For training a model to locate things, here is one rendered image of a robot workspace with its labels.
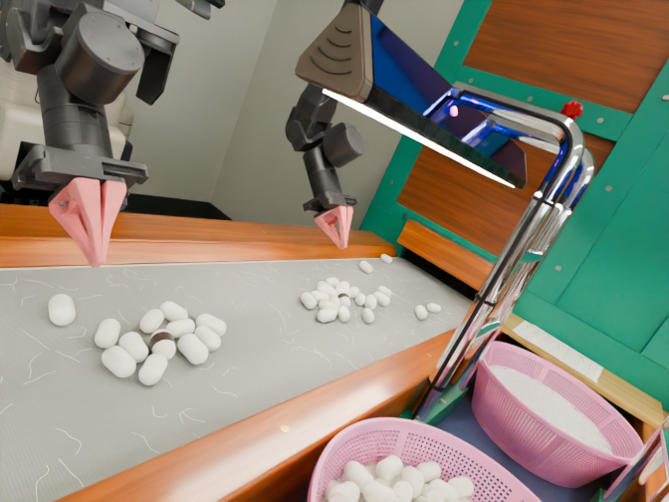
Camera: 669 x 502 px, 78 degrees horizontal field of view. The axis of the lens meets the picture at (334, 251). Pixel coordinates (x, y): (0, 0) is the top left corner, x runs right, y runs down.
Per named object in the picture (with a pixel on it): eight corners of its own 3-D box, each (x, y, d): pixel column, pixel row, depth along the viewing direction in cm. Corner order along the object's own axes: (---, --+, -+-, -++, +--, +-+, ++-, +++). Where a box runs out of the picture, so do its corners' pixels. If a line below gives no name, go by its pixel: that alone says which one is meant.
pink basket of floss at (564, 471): (490, 480, 55) (527, 427, 53) (436, 364, 80) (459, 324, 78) (647, 529, 60) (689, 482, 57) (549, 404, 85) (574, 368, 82)
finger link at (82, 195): (164, 253, 41) (147, 168, 43) (87, 253, 35) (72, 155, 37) (130, 275, 44) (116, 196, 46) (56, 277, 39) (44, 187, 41)
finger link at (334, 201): (363, 242, 79) (350, 197, 81) (342, 241, 73) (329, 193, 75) (336, 254, 83) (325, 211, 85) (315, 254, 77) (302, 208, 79)
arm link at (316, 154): (314, 158, 87) (295, 153, 83) (337, 142, 83) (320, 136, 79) (323, 187, 86) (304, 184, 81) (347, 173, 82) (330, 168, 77)
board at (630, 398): (489, 323, 87) (492, 319, 87) (507, 315, 100) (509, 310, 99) (662, 433, 70) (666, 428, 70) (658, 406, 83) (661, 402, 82)
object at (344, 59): (290, 74, 37) (321, -11, 35) (488, 175, 87) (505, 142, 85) (354, 100, 33) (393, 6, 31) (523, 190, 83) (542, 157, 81)
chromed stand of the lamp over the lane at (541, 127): (306, 362, 63) (441, 71, 50) (372, 339, 79) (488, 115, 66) (404, 453, 53) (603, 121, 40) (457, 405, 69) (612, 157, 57)
